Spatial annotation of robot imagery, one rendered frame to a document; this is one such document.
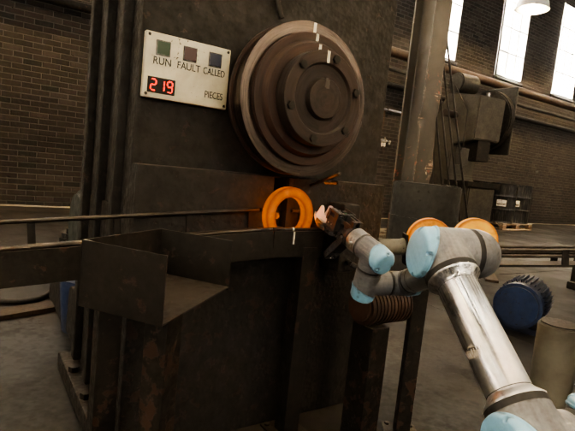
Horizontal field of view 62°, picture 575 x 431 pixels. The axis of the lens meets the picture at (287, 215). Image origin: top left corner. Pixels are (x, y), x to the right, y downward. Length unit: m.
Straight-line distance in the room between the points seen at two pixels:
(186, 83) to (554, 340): 1.32
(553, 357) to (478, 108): 7.88
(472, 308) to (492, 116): 8.63
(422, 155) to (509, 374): 4.89
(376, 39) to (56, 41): 6.01
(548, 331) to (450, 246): 0.65
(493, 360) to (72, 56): 7.04
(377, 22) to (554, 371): 1.32
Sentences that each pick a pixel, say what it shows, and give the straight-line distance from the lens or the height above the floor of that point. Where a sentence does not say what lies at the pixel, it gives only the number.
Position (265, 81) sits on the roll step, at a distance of 1.43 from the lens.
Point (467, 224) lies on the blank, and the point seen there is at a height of 0.77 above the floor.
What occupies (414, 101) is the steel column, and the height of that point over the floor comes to 1.81.
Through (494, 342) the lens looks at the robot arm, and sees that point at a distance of 1.00.
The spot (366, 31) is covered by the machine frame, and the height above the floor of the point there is 1.43.
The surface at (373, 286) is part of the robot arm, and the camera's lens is 1.45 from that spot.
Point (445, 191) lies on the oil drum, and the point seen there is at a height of 0.83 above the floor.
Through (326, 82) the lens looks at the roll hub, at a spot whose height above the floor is 1.16.
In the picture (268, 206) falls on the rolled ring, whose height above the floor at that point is 0.78.
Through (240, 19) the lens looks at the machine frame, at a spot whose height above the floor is 1.34.
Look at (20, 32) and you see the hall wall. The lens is 7.49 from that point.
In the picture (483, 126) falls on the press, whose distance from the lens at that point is 9.43.
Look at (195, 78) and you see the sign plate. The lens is 1.50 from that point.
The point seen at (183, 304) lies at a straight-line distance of 1.05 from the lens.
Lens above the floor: 0.91
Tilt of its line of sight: 6 degrees down
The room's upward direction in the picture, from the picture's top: 6 degrees clockwise
